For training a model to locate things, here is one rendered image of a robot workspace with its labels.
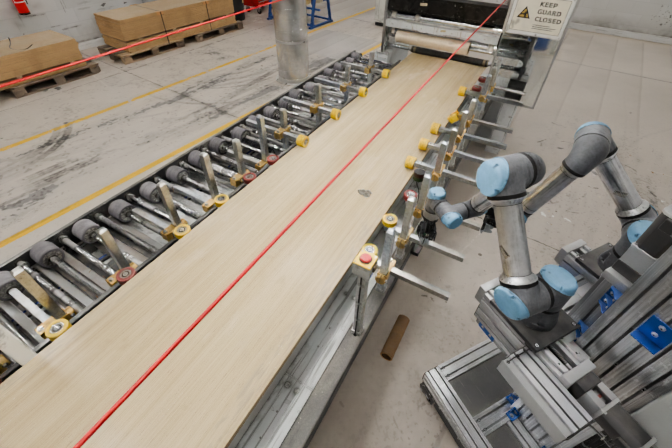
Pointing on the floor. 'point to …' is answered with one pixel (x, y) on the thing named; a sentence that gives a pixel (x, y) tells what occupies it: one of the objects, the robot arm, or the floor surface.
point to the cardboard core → (395, 337)
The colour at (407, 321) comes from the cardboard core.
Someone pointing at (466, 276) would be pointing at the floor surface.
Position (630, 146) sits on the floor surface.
